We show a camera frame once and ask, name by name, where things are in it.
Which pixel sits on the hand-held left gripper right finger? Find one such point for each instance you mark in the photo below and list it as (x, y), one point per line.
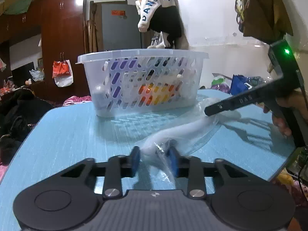
(172, 160)

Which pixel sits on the person's right hand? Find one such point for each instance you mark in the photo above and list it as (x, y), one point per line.
(282, 125)

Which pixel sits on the red white plastic bag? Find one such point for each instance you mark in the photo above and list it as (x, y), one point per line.
(60, 68)

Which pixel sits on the clear plastic bag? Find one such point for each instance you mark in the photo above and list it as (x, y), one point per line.
(182, 130)

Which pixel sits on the black clothing pile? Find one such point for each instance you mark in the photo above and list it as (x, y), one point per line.
(19, 110)

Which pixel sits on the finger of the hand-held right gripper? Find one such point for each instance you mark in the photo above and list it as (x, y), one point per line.
(219, 107)

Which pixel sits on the green cloth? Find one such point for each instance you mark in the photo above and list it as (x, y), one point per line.
(31, 2)

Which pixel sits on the white black hanging hoodie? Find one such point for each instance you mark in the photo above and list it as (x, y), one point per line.
(154, 0)

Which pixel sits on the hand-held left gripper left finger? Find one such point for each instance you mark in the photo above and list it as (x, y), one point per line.
(135, 160)

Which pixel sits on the green hangers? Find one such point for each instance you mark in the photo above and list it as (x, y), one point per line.
(239, 16)

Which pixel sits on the wooden boards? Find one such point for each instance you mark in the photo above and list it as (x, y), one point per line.
(92, 28)

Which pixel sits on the purple printed bag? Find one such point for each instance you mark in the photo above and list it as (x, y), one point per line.
(221, 86)

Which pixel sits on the pink floral blanket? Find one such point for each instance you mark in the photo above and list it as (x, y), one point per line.
(77, 99)

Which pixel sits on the blue tote bag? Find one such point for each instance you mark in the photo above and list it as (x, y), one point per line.
(238, 84)

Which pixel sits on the brown wooden wardrobe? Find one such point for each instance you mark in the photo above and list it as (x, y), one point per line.
(62, 28)

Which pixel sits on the olive hanging garment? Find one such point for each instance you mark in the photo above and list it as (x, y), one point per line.
(264, 9)

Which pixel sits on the white plastic basket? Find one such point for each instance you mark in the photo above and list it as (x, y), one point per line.
(189, 93)

